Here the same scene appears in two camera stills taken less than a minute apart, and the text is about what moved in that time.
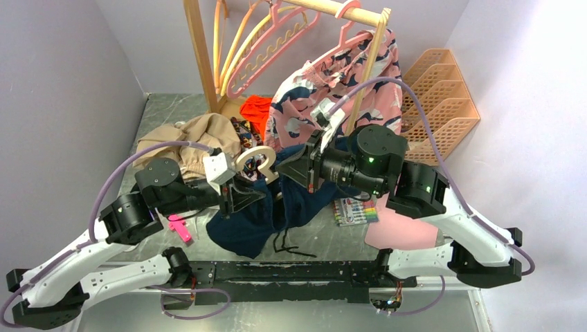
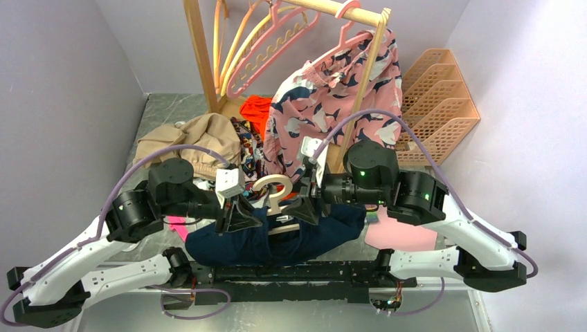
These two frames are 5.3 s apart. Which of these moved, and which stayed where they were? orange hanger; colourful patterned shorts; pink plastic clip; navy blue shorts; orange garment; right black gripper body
Moved: right black gripper body; navy blue shorts
Stayed: pink plastic clip; orange hanger; orange garment; colourful patterned shorts
